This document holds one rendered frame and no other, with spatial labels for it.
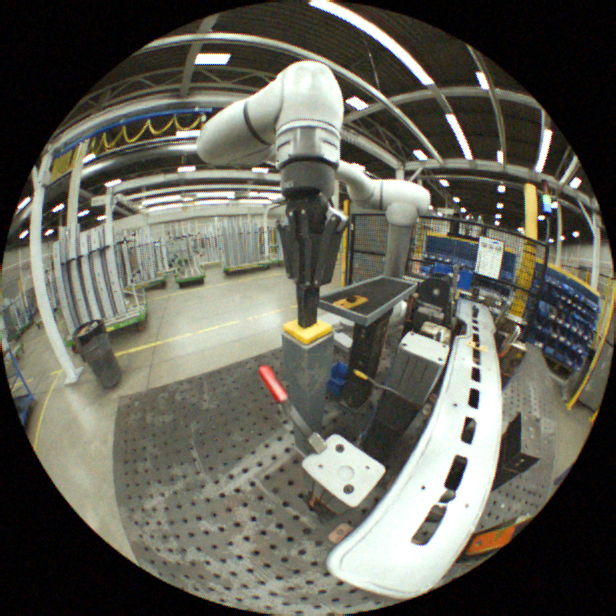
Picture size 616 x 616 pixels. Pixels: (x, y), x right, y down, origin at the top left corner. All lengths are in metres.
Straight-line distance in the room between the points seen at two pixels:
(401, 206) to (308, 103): 0.56
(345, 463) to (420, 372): 0.22
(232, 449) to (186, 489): 0.22
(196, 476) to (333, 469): 0.52
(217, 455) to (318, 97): 0.84
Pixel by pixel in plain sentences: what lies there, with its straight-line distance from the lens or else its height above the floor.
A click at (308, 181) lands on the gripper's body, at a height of 1.37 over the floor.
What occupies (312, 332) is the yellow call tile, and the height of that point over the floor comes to 1.15.
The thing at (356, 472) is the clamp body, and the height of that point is 1.06.
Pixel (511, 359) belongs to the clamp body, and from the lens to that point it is 0.83.
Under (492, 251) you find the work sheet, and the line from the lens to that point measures 1.70.
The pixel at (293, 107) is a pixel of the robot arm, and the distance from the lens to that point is 0.28.
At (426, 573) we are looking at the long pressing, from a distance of 0.36.
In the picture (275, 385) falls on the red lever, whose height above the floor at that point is 1.12.
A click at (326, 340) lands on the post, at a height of 1.14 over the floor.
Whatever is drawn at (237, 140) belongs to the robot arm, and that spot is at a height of 1.47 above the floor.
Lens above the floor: 1.30
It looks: 23 degrees down
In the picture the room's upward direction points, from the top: straight up
